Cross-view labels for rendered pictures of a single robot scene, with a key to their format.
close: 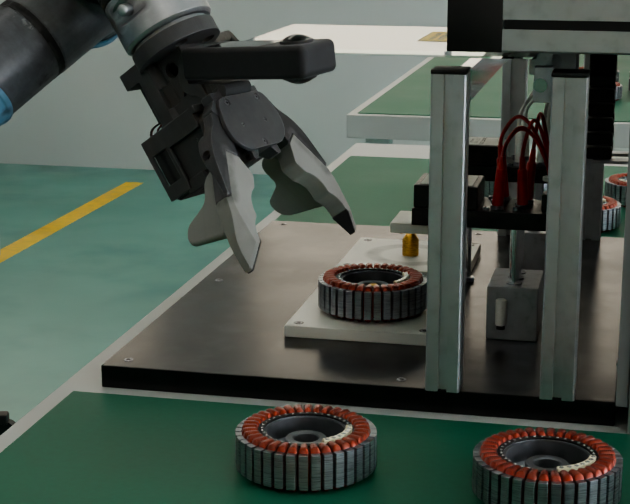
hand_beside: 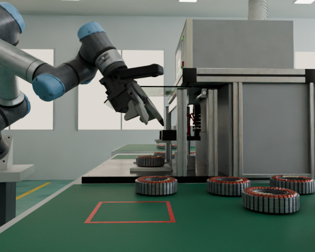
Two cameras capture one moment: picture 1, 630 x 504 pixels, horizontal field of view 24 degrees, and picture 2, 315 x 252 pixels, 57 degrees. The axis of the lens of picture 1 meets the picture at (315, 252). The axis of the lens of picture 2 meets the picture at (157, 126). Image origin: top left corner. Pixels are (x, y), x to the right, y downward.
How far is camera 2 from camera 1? 0.48 m
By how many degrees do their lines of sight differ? 21
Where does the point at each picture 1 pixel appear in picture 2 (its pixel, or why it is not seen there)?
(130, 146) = (48, 174)
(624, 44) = (227, 79)
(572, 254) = (215, 135)
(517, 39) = (200, 78)
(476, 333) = not seen: hidden behind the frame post
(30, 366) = not seen: hidden behind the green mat
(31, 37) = (71, 71)
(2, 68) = (63, 77)
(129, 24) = (104, 62)
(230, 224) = (140, 110)
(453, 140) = (183, 106)
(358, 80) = (101, 158)
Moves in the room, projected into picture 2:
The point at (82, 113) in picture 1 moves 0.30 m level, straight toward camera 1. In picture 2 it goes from (36, 167) to (37, 169)
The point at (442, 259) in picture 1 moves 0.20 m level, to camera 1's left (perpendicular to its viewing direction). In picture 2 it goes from (181, 139) to (118, 139)
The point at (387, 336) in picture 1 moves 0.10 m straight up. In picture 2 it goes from (158, 169) to (158, 141)
